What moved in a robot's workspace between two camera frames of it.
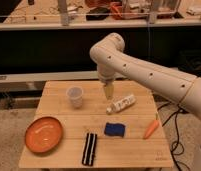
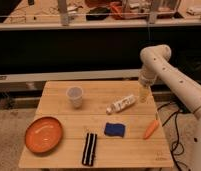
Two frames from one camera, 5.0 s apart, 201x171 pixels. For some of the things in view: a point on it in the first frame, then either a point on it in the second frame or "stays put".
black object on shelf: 98,10 stays put
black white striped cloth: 89,149 stays put
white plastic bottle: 121,104 stays put
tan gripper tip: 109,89 → 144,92
